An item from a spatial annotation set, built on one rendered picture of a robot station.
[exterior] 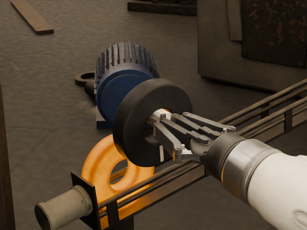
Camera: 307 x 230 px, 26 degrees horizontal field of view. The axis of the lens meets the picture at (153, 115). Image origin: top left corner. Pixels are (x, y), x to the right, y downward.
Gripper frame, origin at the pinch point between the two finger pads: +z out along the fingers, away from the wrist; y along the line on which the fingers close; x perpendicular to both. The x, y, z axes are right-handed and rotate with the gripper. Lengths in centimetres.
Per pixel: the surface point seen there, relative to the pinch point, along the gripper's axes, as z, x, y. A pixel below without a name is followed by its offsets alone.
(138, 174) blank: 8.3, -17.2, 3.5
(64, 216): 7.3, -19.3, -14.1
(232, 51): 147, -73, 174
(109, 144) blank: 9.2, -9.0, -2.7
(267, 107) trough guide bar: 12.7, -16.1, 45.0
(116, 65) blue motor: 145, -62, 98
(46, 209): 8.9, -17.4, -16.7
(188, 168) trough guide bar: 6.4, -18.9, 14.9
